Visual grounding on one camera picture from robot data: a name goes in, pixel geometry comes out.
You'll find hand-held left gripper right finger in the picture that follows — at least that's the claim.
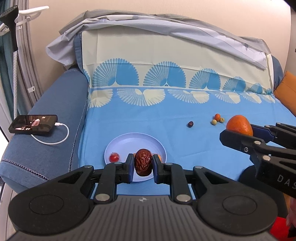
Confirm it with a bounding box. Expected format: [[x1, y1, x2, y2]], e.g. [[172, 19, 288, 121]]
[[153, 155, 234, 204]]

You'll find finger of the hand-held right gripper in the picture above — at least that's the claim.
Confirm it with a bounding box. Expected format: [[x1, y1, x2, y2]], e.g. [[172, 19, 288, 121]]
[[251, 123, 296, 152], [220, 129, 278, 163]]

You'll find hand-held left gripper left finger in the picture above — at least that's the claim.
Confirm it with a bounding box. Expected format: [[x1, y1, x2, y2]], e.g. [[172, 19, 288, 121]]
[[50, 153, 134, 204]]

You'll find wrinkled red date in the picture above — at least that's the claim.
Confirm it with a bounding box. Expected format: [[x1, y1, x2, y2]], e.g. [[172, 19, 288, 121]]
[[134, 149, 153, 177]]

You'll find orange tangerine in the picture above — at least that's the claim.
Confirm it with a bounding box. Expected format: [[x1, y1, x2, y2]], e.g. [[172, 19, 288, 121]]
[[226, 115, 254, 137]]

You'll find light purple plate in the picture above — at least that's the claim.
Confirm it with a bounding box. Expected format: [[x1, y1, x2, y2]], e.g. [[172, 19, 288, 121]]
[[104, 133, 167, 183]]

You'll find person's right hand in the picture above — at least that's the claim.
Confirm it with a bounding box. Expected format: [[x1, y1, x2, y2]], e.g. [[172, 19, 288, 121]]
[[287, 198, 296, 229]]

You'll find orange cushion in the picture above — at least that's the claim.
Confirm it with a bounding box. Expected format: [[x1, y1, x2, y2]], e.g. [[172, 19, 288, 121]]
[[274, 71, 296, 116]]

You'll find red cloth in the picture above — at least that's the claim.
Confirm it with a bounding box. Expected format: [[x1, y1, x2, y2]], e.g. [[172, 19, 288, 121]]
[[269, 217, 296, 241]]

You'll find blue fan-patterned blanket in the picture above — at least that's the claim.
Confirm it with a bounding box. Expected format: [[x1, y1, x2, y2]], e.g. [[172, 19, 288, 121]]
[[77, 30, 296, 201]]

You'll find blue sofa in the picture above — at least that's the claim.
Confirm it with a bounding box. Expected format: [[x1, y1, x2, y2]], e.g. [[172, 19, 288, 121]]
[[0, 34, 284, 194]]

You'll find black smartphone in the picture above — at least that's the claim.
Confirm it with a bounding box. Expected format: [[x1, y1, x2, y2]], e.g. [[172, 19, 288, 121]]
[[9, 115, 58, 135]]

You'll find grey bed sheet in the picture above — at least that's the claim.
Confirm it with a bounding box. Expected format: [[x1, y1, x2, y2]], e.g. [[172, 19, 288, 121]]
[[46, 10, 271, 70]]

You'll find black steamer head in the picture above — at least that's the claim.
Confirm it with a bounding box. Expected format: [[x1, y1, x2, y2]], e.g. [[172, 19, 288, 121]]
[[0, 6, 19, 51]]

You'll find white charging cable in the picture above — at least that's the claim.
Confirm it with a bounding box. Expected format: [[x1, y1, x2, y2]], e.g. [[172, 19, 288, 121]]
[[31, 122, 70, 146]]

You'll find black and white braided hose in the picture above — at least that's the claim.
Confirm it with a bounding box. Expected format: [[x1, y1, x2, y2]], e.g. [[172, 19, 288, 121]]
[[13, 50, 20, 118]]

